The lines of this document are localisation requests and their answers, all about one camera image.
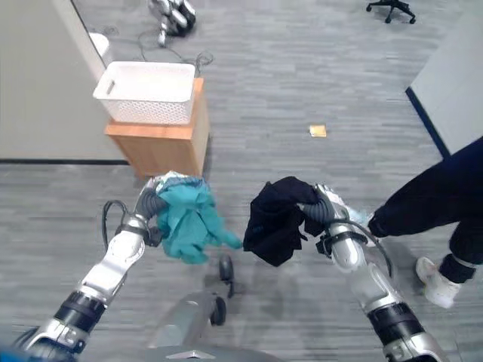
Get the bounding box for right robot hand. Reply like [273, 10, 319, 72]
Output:
[300, 183, 351, 225]

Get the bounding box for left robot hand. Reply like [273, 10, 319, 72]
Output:
[134, 171, 178, 224]

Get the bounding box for teal garment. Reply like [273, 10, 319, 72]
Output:
[152, 171, 242, 265]

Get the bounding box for black garment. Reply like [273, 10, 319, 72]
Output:
[243, 176, 325, 268]

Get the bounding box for white plastic laundry basket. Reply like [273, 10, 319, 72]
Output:
[93, 61, 196, 125]

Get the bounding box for wooden bedside cabinet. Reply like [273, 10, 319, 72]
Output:
[104, 77, 211, 180]

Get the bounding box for person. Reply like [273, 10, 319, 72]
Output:
[368, 135, 483, 284]

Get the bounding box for robot's own silver leg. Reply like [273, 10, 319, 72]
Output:
[146, 254, 237, 350]

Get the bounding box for person's white shoe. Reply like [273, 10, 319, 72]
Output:
[415, 256, 462, 309]

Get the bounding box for white waste bin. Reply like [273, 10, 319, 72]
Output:
[89, 32, 113, 71]

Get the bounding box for robot's own torso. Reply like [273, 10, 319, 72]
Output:
[150, 346, 288, 362]

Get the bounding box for silver robot lying on floor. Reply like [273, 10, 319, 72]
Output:
[146, 0, 197, 47]

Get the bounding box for black office chair base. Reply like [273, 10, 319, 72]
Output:
[365, 0, 417, 24]

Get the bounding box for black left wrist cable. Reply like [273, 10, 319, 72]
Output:
[102, 199, 131, 252]

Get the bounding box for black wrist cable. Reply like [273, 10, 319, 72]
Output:
[102, 199, 131, 252]
[349, 219, 395, 280]

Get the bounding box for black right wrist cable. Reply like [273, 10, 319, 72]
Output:
[349, 219, 395, 280]

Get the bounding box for black floor cable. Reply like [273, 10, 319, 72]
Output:
[136, 28, 214, 76]

